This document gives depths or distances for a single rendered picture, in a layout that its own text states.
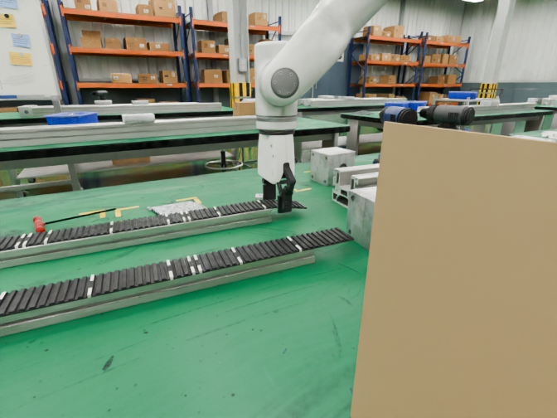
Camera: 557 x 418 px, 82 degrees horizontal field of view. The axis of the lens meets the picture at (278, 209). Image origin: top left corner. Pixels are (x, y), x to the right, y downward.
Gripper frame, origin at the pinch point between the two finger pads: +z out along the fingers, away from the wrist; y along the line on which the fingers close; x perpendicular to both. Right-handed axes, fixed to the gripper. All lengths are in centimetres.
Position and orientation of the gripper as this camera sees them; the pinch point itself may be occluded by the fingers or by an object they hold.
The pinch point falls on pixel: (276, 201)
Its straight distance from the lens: 71.7
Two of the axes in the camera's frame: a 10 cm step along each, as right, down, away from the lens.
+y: 4.0, 3.3, -8.5
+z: 0.0, 9.3, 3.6
